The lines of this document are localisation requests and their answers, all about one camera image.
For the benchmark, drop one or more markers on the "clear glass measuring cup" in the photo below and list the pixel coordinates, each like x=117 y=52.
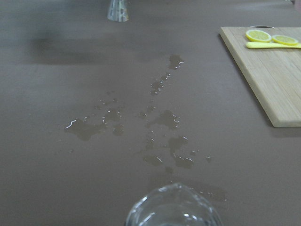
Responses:
x=173 y=205

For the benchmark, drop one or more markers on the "steel jigger shaker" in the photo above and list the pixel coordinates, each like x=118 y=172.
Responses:
x=117 y=11

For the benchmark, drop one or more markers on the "bamboo cutting board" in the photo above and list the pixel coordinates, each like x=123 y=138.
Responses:
x=274 y=75

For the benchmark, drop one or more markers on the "lemon slice far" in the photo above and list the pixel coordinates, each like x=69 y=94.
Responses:
x=258 y=36

